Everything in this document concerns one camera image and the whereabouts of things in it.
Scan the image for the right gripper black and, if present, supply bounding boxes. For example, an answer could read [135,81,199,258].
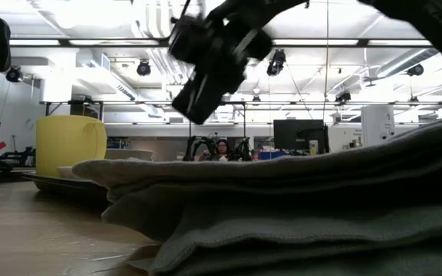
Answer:
[169,15,274,124]

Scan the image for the grey cloth napkin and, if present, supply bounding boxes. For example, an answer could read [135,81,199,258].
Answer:
[71,107,442,276]

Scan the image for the yellow mug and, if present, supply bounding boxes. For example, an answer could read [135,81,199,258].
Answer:
[35,115,108,179]

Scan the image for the white plate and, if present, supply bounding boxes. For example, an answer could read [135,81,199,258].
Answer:
[54,166,91,180]

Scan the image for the black plastic serving tray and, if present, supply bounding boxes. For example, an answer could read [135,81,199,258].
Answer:
[21,170,111,202]

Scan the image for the person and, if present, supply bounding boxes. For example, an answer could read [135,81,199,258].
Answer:
[199,138,234,162]

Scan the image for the blue box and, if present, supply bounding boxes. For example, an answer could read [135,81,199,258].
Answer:
[258,150,286,161]

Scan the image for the black computer monitor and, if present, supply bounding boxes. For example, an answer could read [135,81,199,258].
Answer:
[273,119,330,155]

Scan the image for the white box appliance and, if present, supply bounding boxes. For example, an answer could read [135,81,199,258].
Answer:
[360,104,396,149]

